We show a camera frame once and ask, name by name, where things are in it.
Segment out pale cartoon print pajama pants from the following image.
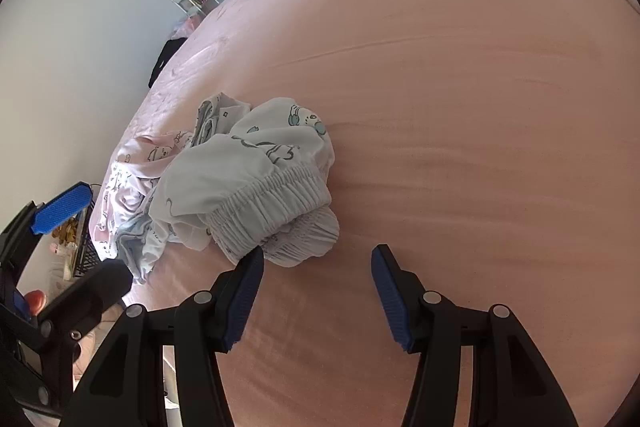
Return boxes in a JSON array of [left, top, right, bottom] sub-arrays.
[[142, 96, 342, 269]]

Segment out black bag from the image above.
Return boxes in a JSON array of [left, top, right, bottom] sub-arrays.
[[147, 38, 188, 89]]

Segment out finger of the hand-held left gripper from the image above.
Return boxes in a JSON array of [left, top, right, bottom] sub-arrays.
[[35, 259, 134, 353], [0, 181, 93, 278]]

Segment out pink cloth bundle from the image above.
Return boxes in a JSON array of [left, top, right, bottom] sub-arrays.
[[172, 14, 203, 38]]

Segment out pink cartoon print pajamas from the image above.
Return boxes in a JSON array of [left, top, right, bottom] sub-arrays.
[[89, 131, 197, 264]]

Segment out black plastic crate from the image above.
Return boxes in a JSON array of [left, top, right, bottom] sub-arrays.
[[70, 199, 121, 280]]

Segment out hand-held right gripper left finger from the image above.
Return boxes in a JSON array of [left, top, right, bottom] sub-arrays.
[[60, 247, 266, 427]]

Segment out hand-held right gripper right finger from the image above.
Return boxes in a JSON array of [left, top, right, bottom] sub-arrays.
[[371, 244, 582, 427]]

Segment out brown bear toy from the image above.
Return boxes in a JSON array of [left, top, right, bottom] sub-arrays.
[[52, 217, 83, 248]]

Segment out bed with pink sheet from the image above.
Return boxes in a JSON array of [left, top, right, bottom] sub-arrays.
[[89, 0, 640, 427]]

